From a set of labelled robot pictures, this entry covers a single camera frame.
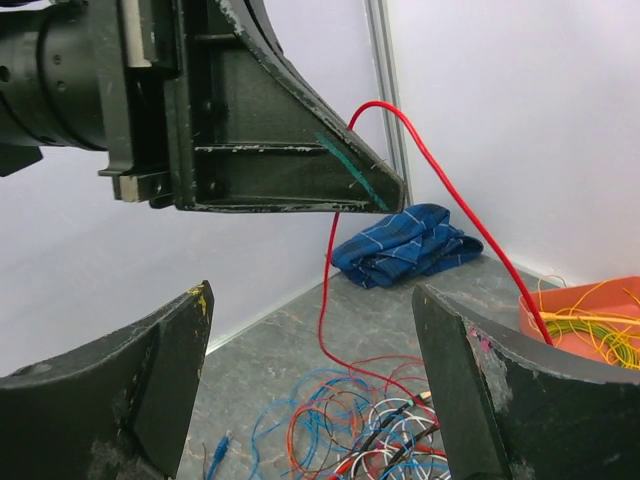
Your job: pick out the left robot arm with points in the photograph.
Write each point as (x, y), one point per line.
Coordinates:
(49, 87)

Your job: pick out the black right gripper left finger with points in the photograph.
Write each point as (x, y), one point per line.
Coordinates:
(118, 407)

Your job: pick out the blue plaid cloth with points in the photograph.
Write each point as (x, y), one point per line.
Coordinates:
(420, 241)

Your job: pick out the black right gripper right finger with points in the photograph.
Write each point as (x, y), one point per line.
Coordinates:
(510, 407)

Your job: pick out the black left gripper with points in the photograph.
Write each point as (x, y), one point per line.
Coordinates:
(250, 134)

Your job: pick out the orange plastic box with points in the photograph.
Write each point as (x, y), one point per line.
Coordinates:
(598, 321)

